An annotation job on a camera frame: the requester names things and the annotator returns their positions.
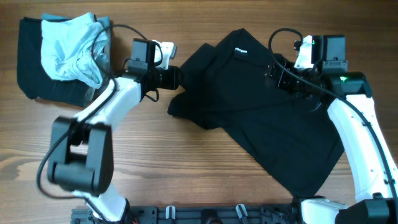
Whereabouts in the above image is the black polo shirt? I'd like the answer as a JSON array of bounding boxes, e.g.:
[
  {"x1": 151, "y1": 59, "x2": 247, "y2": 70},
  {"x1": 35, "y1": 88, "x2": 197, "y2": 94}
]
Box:
[{"x1": 168, "y1": 29, "x2": 343, "y2": 197}]

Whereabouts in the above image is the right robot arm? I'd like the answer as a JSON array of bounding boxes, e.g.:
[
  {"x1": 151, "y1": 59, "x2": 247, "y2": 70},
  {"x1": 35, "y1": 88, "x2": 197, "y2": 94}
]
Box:
[{"x1": 267, "y1": 35, "x2": 397, "y2": 223}]

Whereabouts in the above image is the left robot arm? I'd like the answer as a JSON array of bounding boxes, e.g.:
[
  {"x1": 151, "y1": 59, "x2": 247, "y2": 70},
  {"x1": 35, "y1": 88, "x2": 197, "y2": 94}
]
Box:
[{"x1": 44, "y1": 39, "x2": 180, "y2": 223}]

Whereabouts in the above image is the light blue crumpled garment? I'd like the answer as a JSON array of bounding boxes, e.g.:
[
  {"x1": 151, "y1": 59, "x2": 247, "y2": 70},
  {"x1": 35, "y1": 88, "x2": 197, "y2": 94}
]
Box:
[{"x1": 40, "y1": 12, "x2": 109, "y2": 90}]

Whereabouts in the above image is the black folded garment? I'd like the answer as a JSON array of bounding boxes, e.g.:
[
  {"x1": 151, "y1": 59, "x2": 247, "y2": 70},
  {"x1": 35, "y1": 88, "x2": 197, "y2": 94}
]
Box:
[{"x1": 17, "y1": 17, "x2": 95, "y2": 107}]

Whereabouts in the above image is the right black cable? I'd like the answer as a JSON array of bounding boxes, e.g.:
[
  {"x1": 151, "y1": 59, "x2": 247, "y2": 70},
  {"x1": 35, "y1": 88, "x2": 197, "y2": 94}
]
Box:
[{"x1": 267, "y1": 27, "x2": 398, "y2": 206}]

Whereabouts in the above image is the black cable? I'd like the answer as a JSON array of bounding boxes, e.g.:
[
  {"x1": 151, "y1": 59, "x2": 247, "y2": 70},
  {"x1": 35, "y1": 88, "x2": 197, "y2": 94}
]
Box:
[
  {"x1": 36, "y1": 24, "x2": 164, "y2": 218},
  {"x1": 267, "y1": 27, "x2": 398, "y2": 206}
]

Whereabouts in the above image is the left black cable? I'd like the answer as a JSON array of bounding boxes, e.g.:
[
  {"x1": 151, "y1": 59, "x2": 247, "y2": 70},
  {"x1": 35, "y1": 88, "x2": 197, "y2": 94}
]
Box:
[{"x1": 36, "y1": 24, "x2": 164, "y2": 218}]

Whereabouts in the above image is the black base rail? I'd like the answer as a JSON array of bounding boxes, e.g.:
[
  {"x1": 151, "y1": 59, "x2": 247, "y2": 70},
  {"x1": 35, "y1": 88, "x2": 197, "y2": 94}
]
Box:
[{"x1": 70, "y1": 203, "x2": 304, "y2": 224}]

